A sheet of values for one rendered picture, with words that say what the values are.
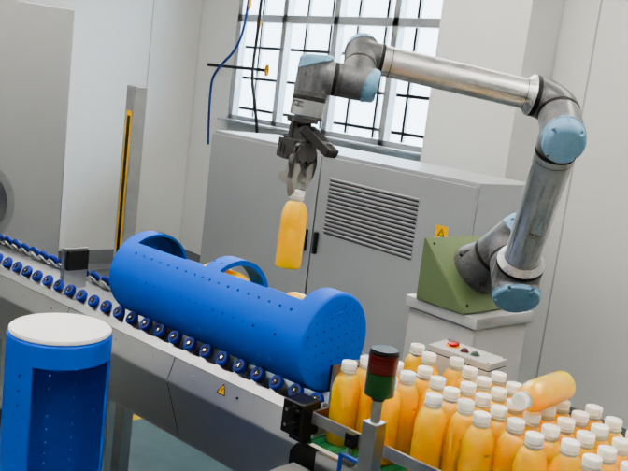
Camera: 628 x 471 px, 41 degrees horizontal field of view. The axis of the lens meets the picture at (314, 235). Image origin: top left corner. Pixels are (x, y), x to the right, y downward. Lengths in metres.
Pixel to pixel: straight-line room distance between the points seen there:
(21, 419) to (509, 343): 1.61
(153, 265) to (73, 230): 4.92
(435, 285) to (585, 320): 2.27
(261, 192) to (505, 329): 2.39
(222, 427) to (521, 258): 1.03
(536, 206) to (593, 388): 2.72
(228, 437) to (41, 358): 0.59
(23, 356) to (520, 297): 1.48
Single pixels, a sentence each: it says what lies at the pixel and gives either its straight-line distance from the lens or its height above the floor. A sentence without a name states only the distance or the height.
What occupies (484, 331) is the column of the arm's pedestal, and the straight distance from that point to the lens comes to 2.89.
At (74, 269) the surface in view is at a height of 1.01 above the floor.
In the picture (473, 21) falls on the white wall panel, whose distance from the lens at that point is 5.23.
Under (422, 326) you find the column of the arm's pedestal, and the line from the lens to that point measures 2.99.
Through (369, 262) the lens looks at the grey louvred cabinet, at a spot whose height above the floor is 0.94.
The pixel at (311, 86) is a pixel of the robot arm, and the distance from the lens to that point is 2.23.
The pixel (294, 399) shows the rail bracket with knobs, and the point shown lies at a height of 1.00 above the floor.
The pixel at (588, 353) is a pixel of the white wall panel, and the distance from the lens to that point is 5.09.
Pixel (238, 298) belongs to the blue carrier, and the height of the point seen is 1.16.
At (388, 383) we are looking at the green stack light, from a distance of 1.76.
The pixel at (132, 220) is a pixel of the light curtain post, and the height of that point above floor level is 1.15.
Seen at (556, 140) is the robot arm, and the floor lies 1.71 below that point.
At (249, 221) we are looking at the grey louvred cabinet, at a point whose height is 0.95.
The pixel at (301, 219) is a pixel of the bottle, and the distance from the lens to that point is 2.25.
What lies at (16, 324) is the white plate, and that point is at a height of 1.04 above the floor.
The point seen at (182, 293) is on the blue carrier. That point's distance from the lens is 2.57.
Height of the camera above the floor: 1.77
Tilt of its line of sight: 10 degrees down
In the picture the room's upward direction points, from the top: 7 degrees clockwise
